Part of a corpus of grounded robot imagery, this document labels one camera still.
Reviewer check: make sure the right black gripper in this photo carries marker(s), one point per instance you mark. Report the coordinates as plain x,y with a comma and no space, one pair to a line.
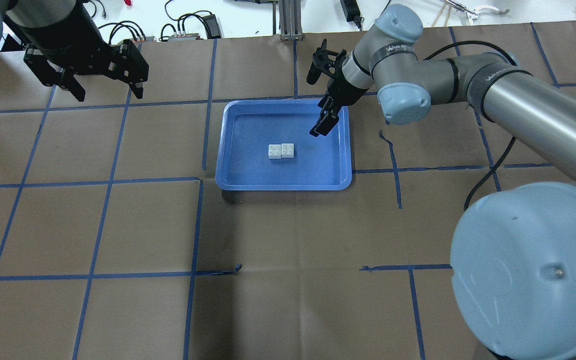
343,91

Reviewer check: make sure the white block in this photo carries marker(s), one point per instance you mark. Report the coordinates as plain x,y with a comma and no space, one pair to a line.
287,150
274,151

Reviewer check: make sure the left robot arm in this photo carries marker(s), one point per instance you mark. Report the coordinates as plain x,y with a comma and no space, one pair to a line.
17,14

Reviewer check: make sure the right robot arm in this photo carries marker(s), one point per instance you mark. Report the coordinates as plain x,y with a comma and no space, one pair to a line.
513,251

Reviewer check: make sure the blue plastic tray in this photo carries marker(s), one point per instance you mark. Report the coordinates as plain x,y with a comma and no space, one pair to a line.
266,145

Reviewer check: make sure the aluminium frame post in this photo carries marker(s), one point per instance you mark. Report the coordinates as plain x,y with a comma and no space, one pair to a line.
290,20

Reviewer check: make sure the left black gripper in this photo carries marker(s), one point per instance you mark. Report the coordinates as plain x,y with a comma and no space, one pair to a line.
70,34

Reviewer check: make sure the black power adapter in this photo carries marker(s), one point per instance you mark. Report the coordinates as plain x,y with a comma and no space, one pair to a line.
351,11

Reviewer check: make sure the reacher grabber tool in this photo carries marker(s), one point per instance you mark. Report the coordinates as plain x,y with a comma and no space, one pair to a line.
473,13

